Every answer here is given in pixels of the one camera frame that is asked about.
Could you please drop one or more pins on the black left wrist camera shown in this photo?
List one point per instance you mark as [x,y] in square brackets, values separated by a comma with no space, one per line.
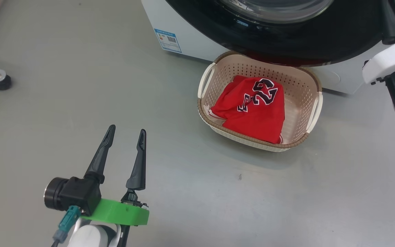
[77,193]

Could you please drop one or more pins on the black-rimmed glass washer door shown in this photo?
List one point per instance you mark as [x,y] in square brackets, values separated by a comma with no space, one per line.
[303,37]

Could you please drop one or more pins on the cream perforated laundry basket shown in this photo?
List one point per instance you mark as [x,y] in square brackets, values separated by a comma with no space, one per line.
[300,92]

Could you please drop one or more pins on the red basketball jersey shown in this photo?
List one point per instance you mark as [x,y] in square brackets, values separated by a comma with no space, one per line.
[252,116]

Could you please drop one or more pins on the white front-load washing machine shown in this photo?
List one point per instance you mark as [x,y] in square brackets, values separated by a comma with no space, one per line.
[341,79]

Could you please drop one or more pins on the blue energy label sticker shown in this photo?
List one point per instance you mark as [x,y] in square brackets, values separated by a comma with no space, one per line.
[167,40]

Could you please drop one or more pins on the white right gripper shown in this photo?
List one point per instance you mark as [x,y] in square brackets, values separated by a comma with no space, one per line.
[393,58]

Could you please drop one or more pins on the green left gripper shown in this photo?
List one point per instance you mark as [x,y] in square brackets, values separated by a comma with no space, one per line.
[118,212]

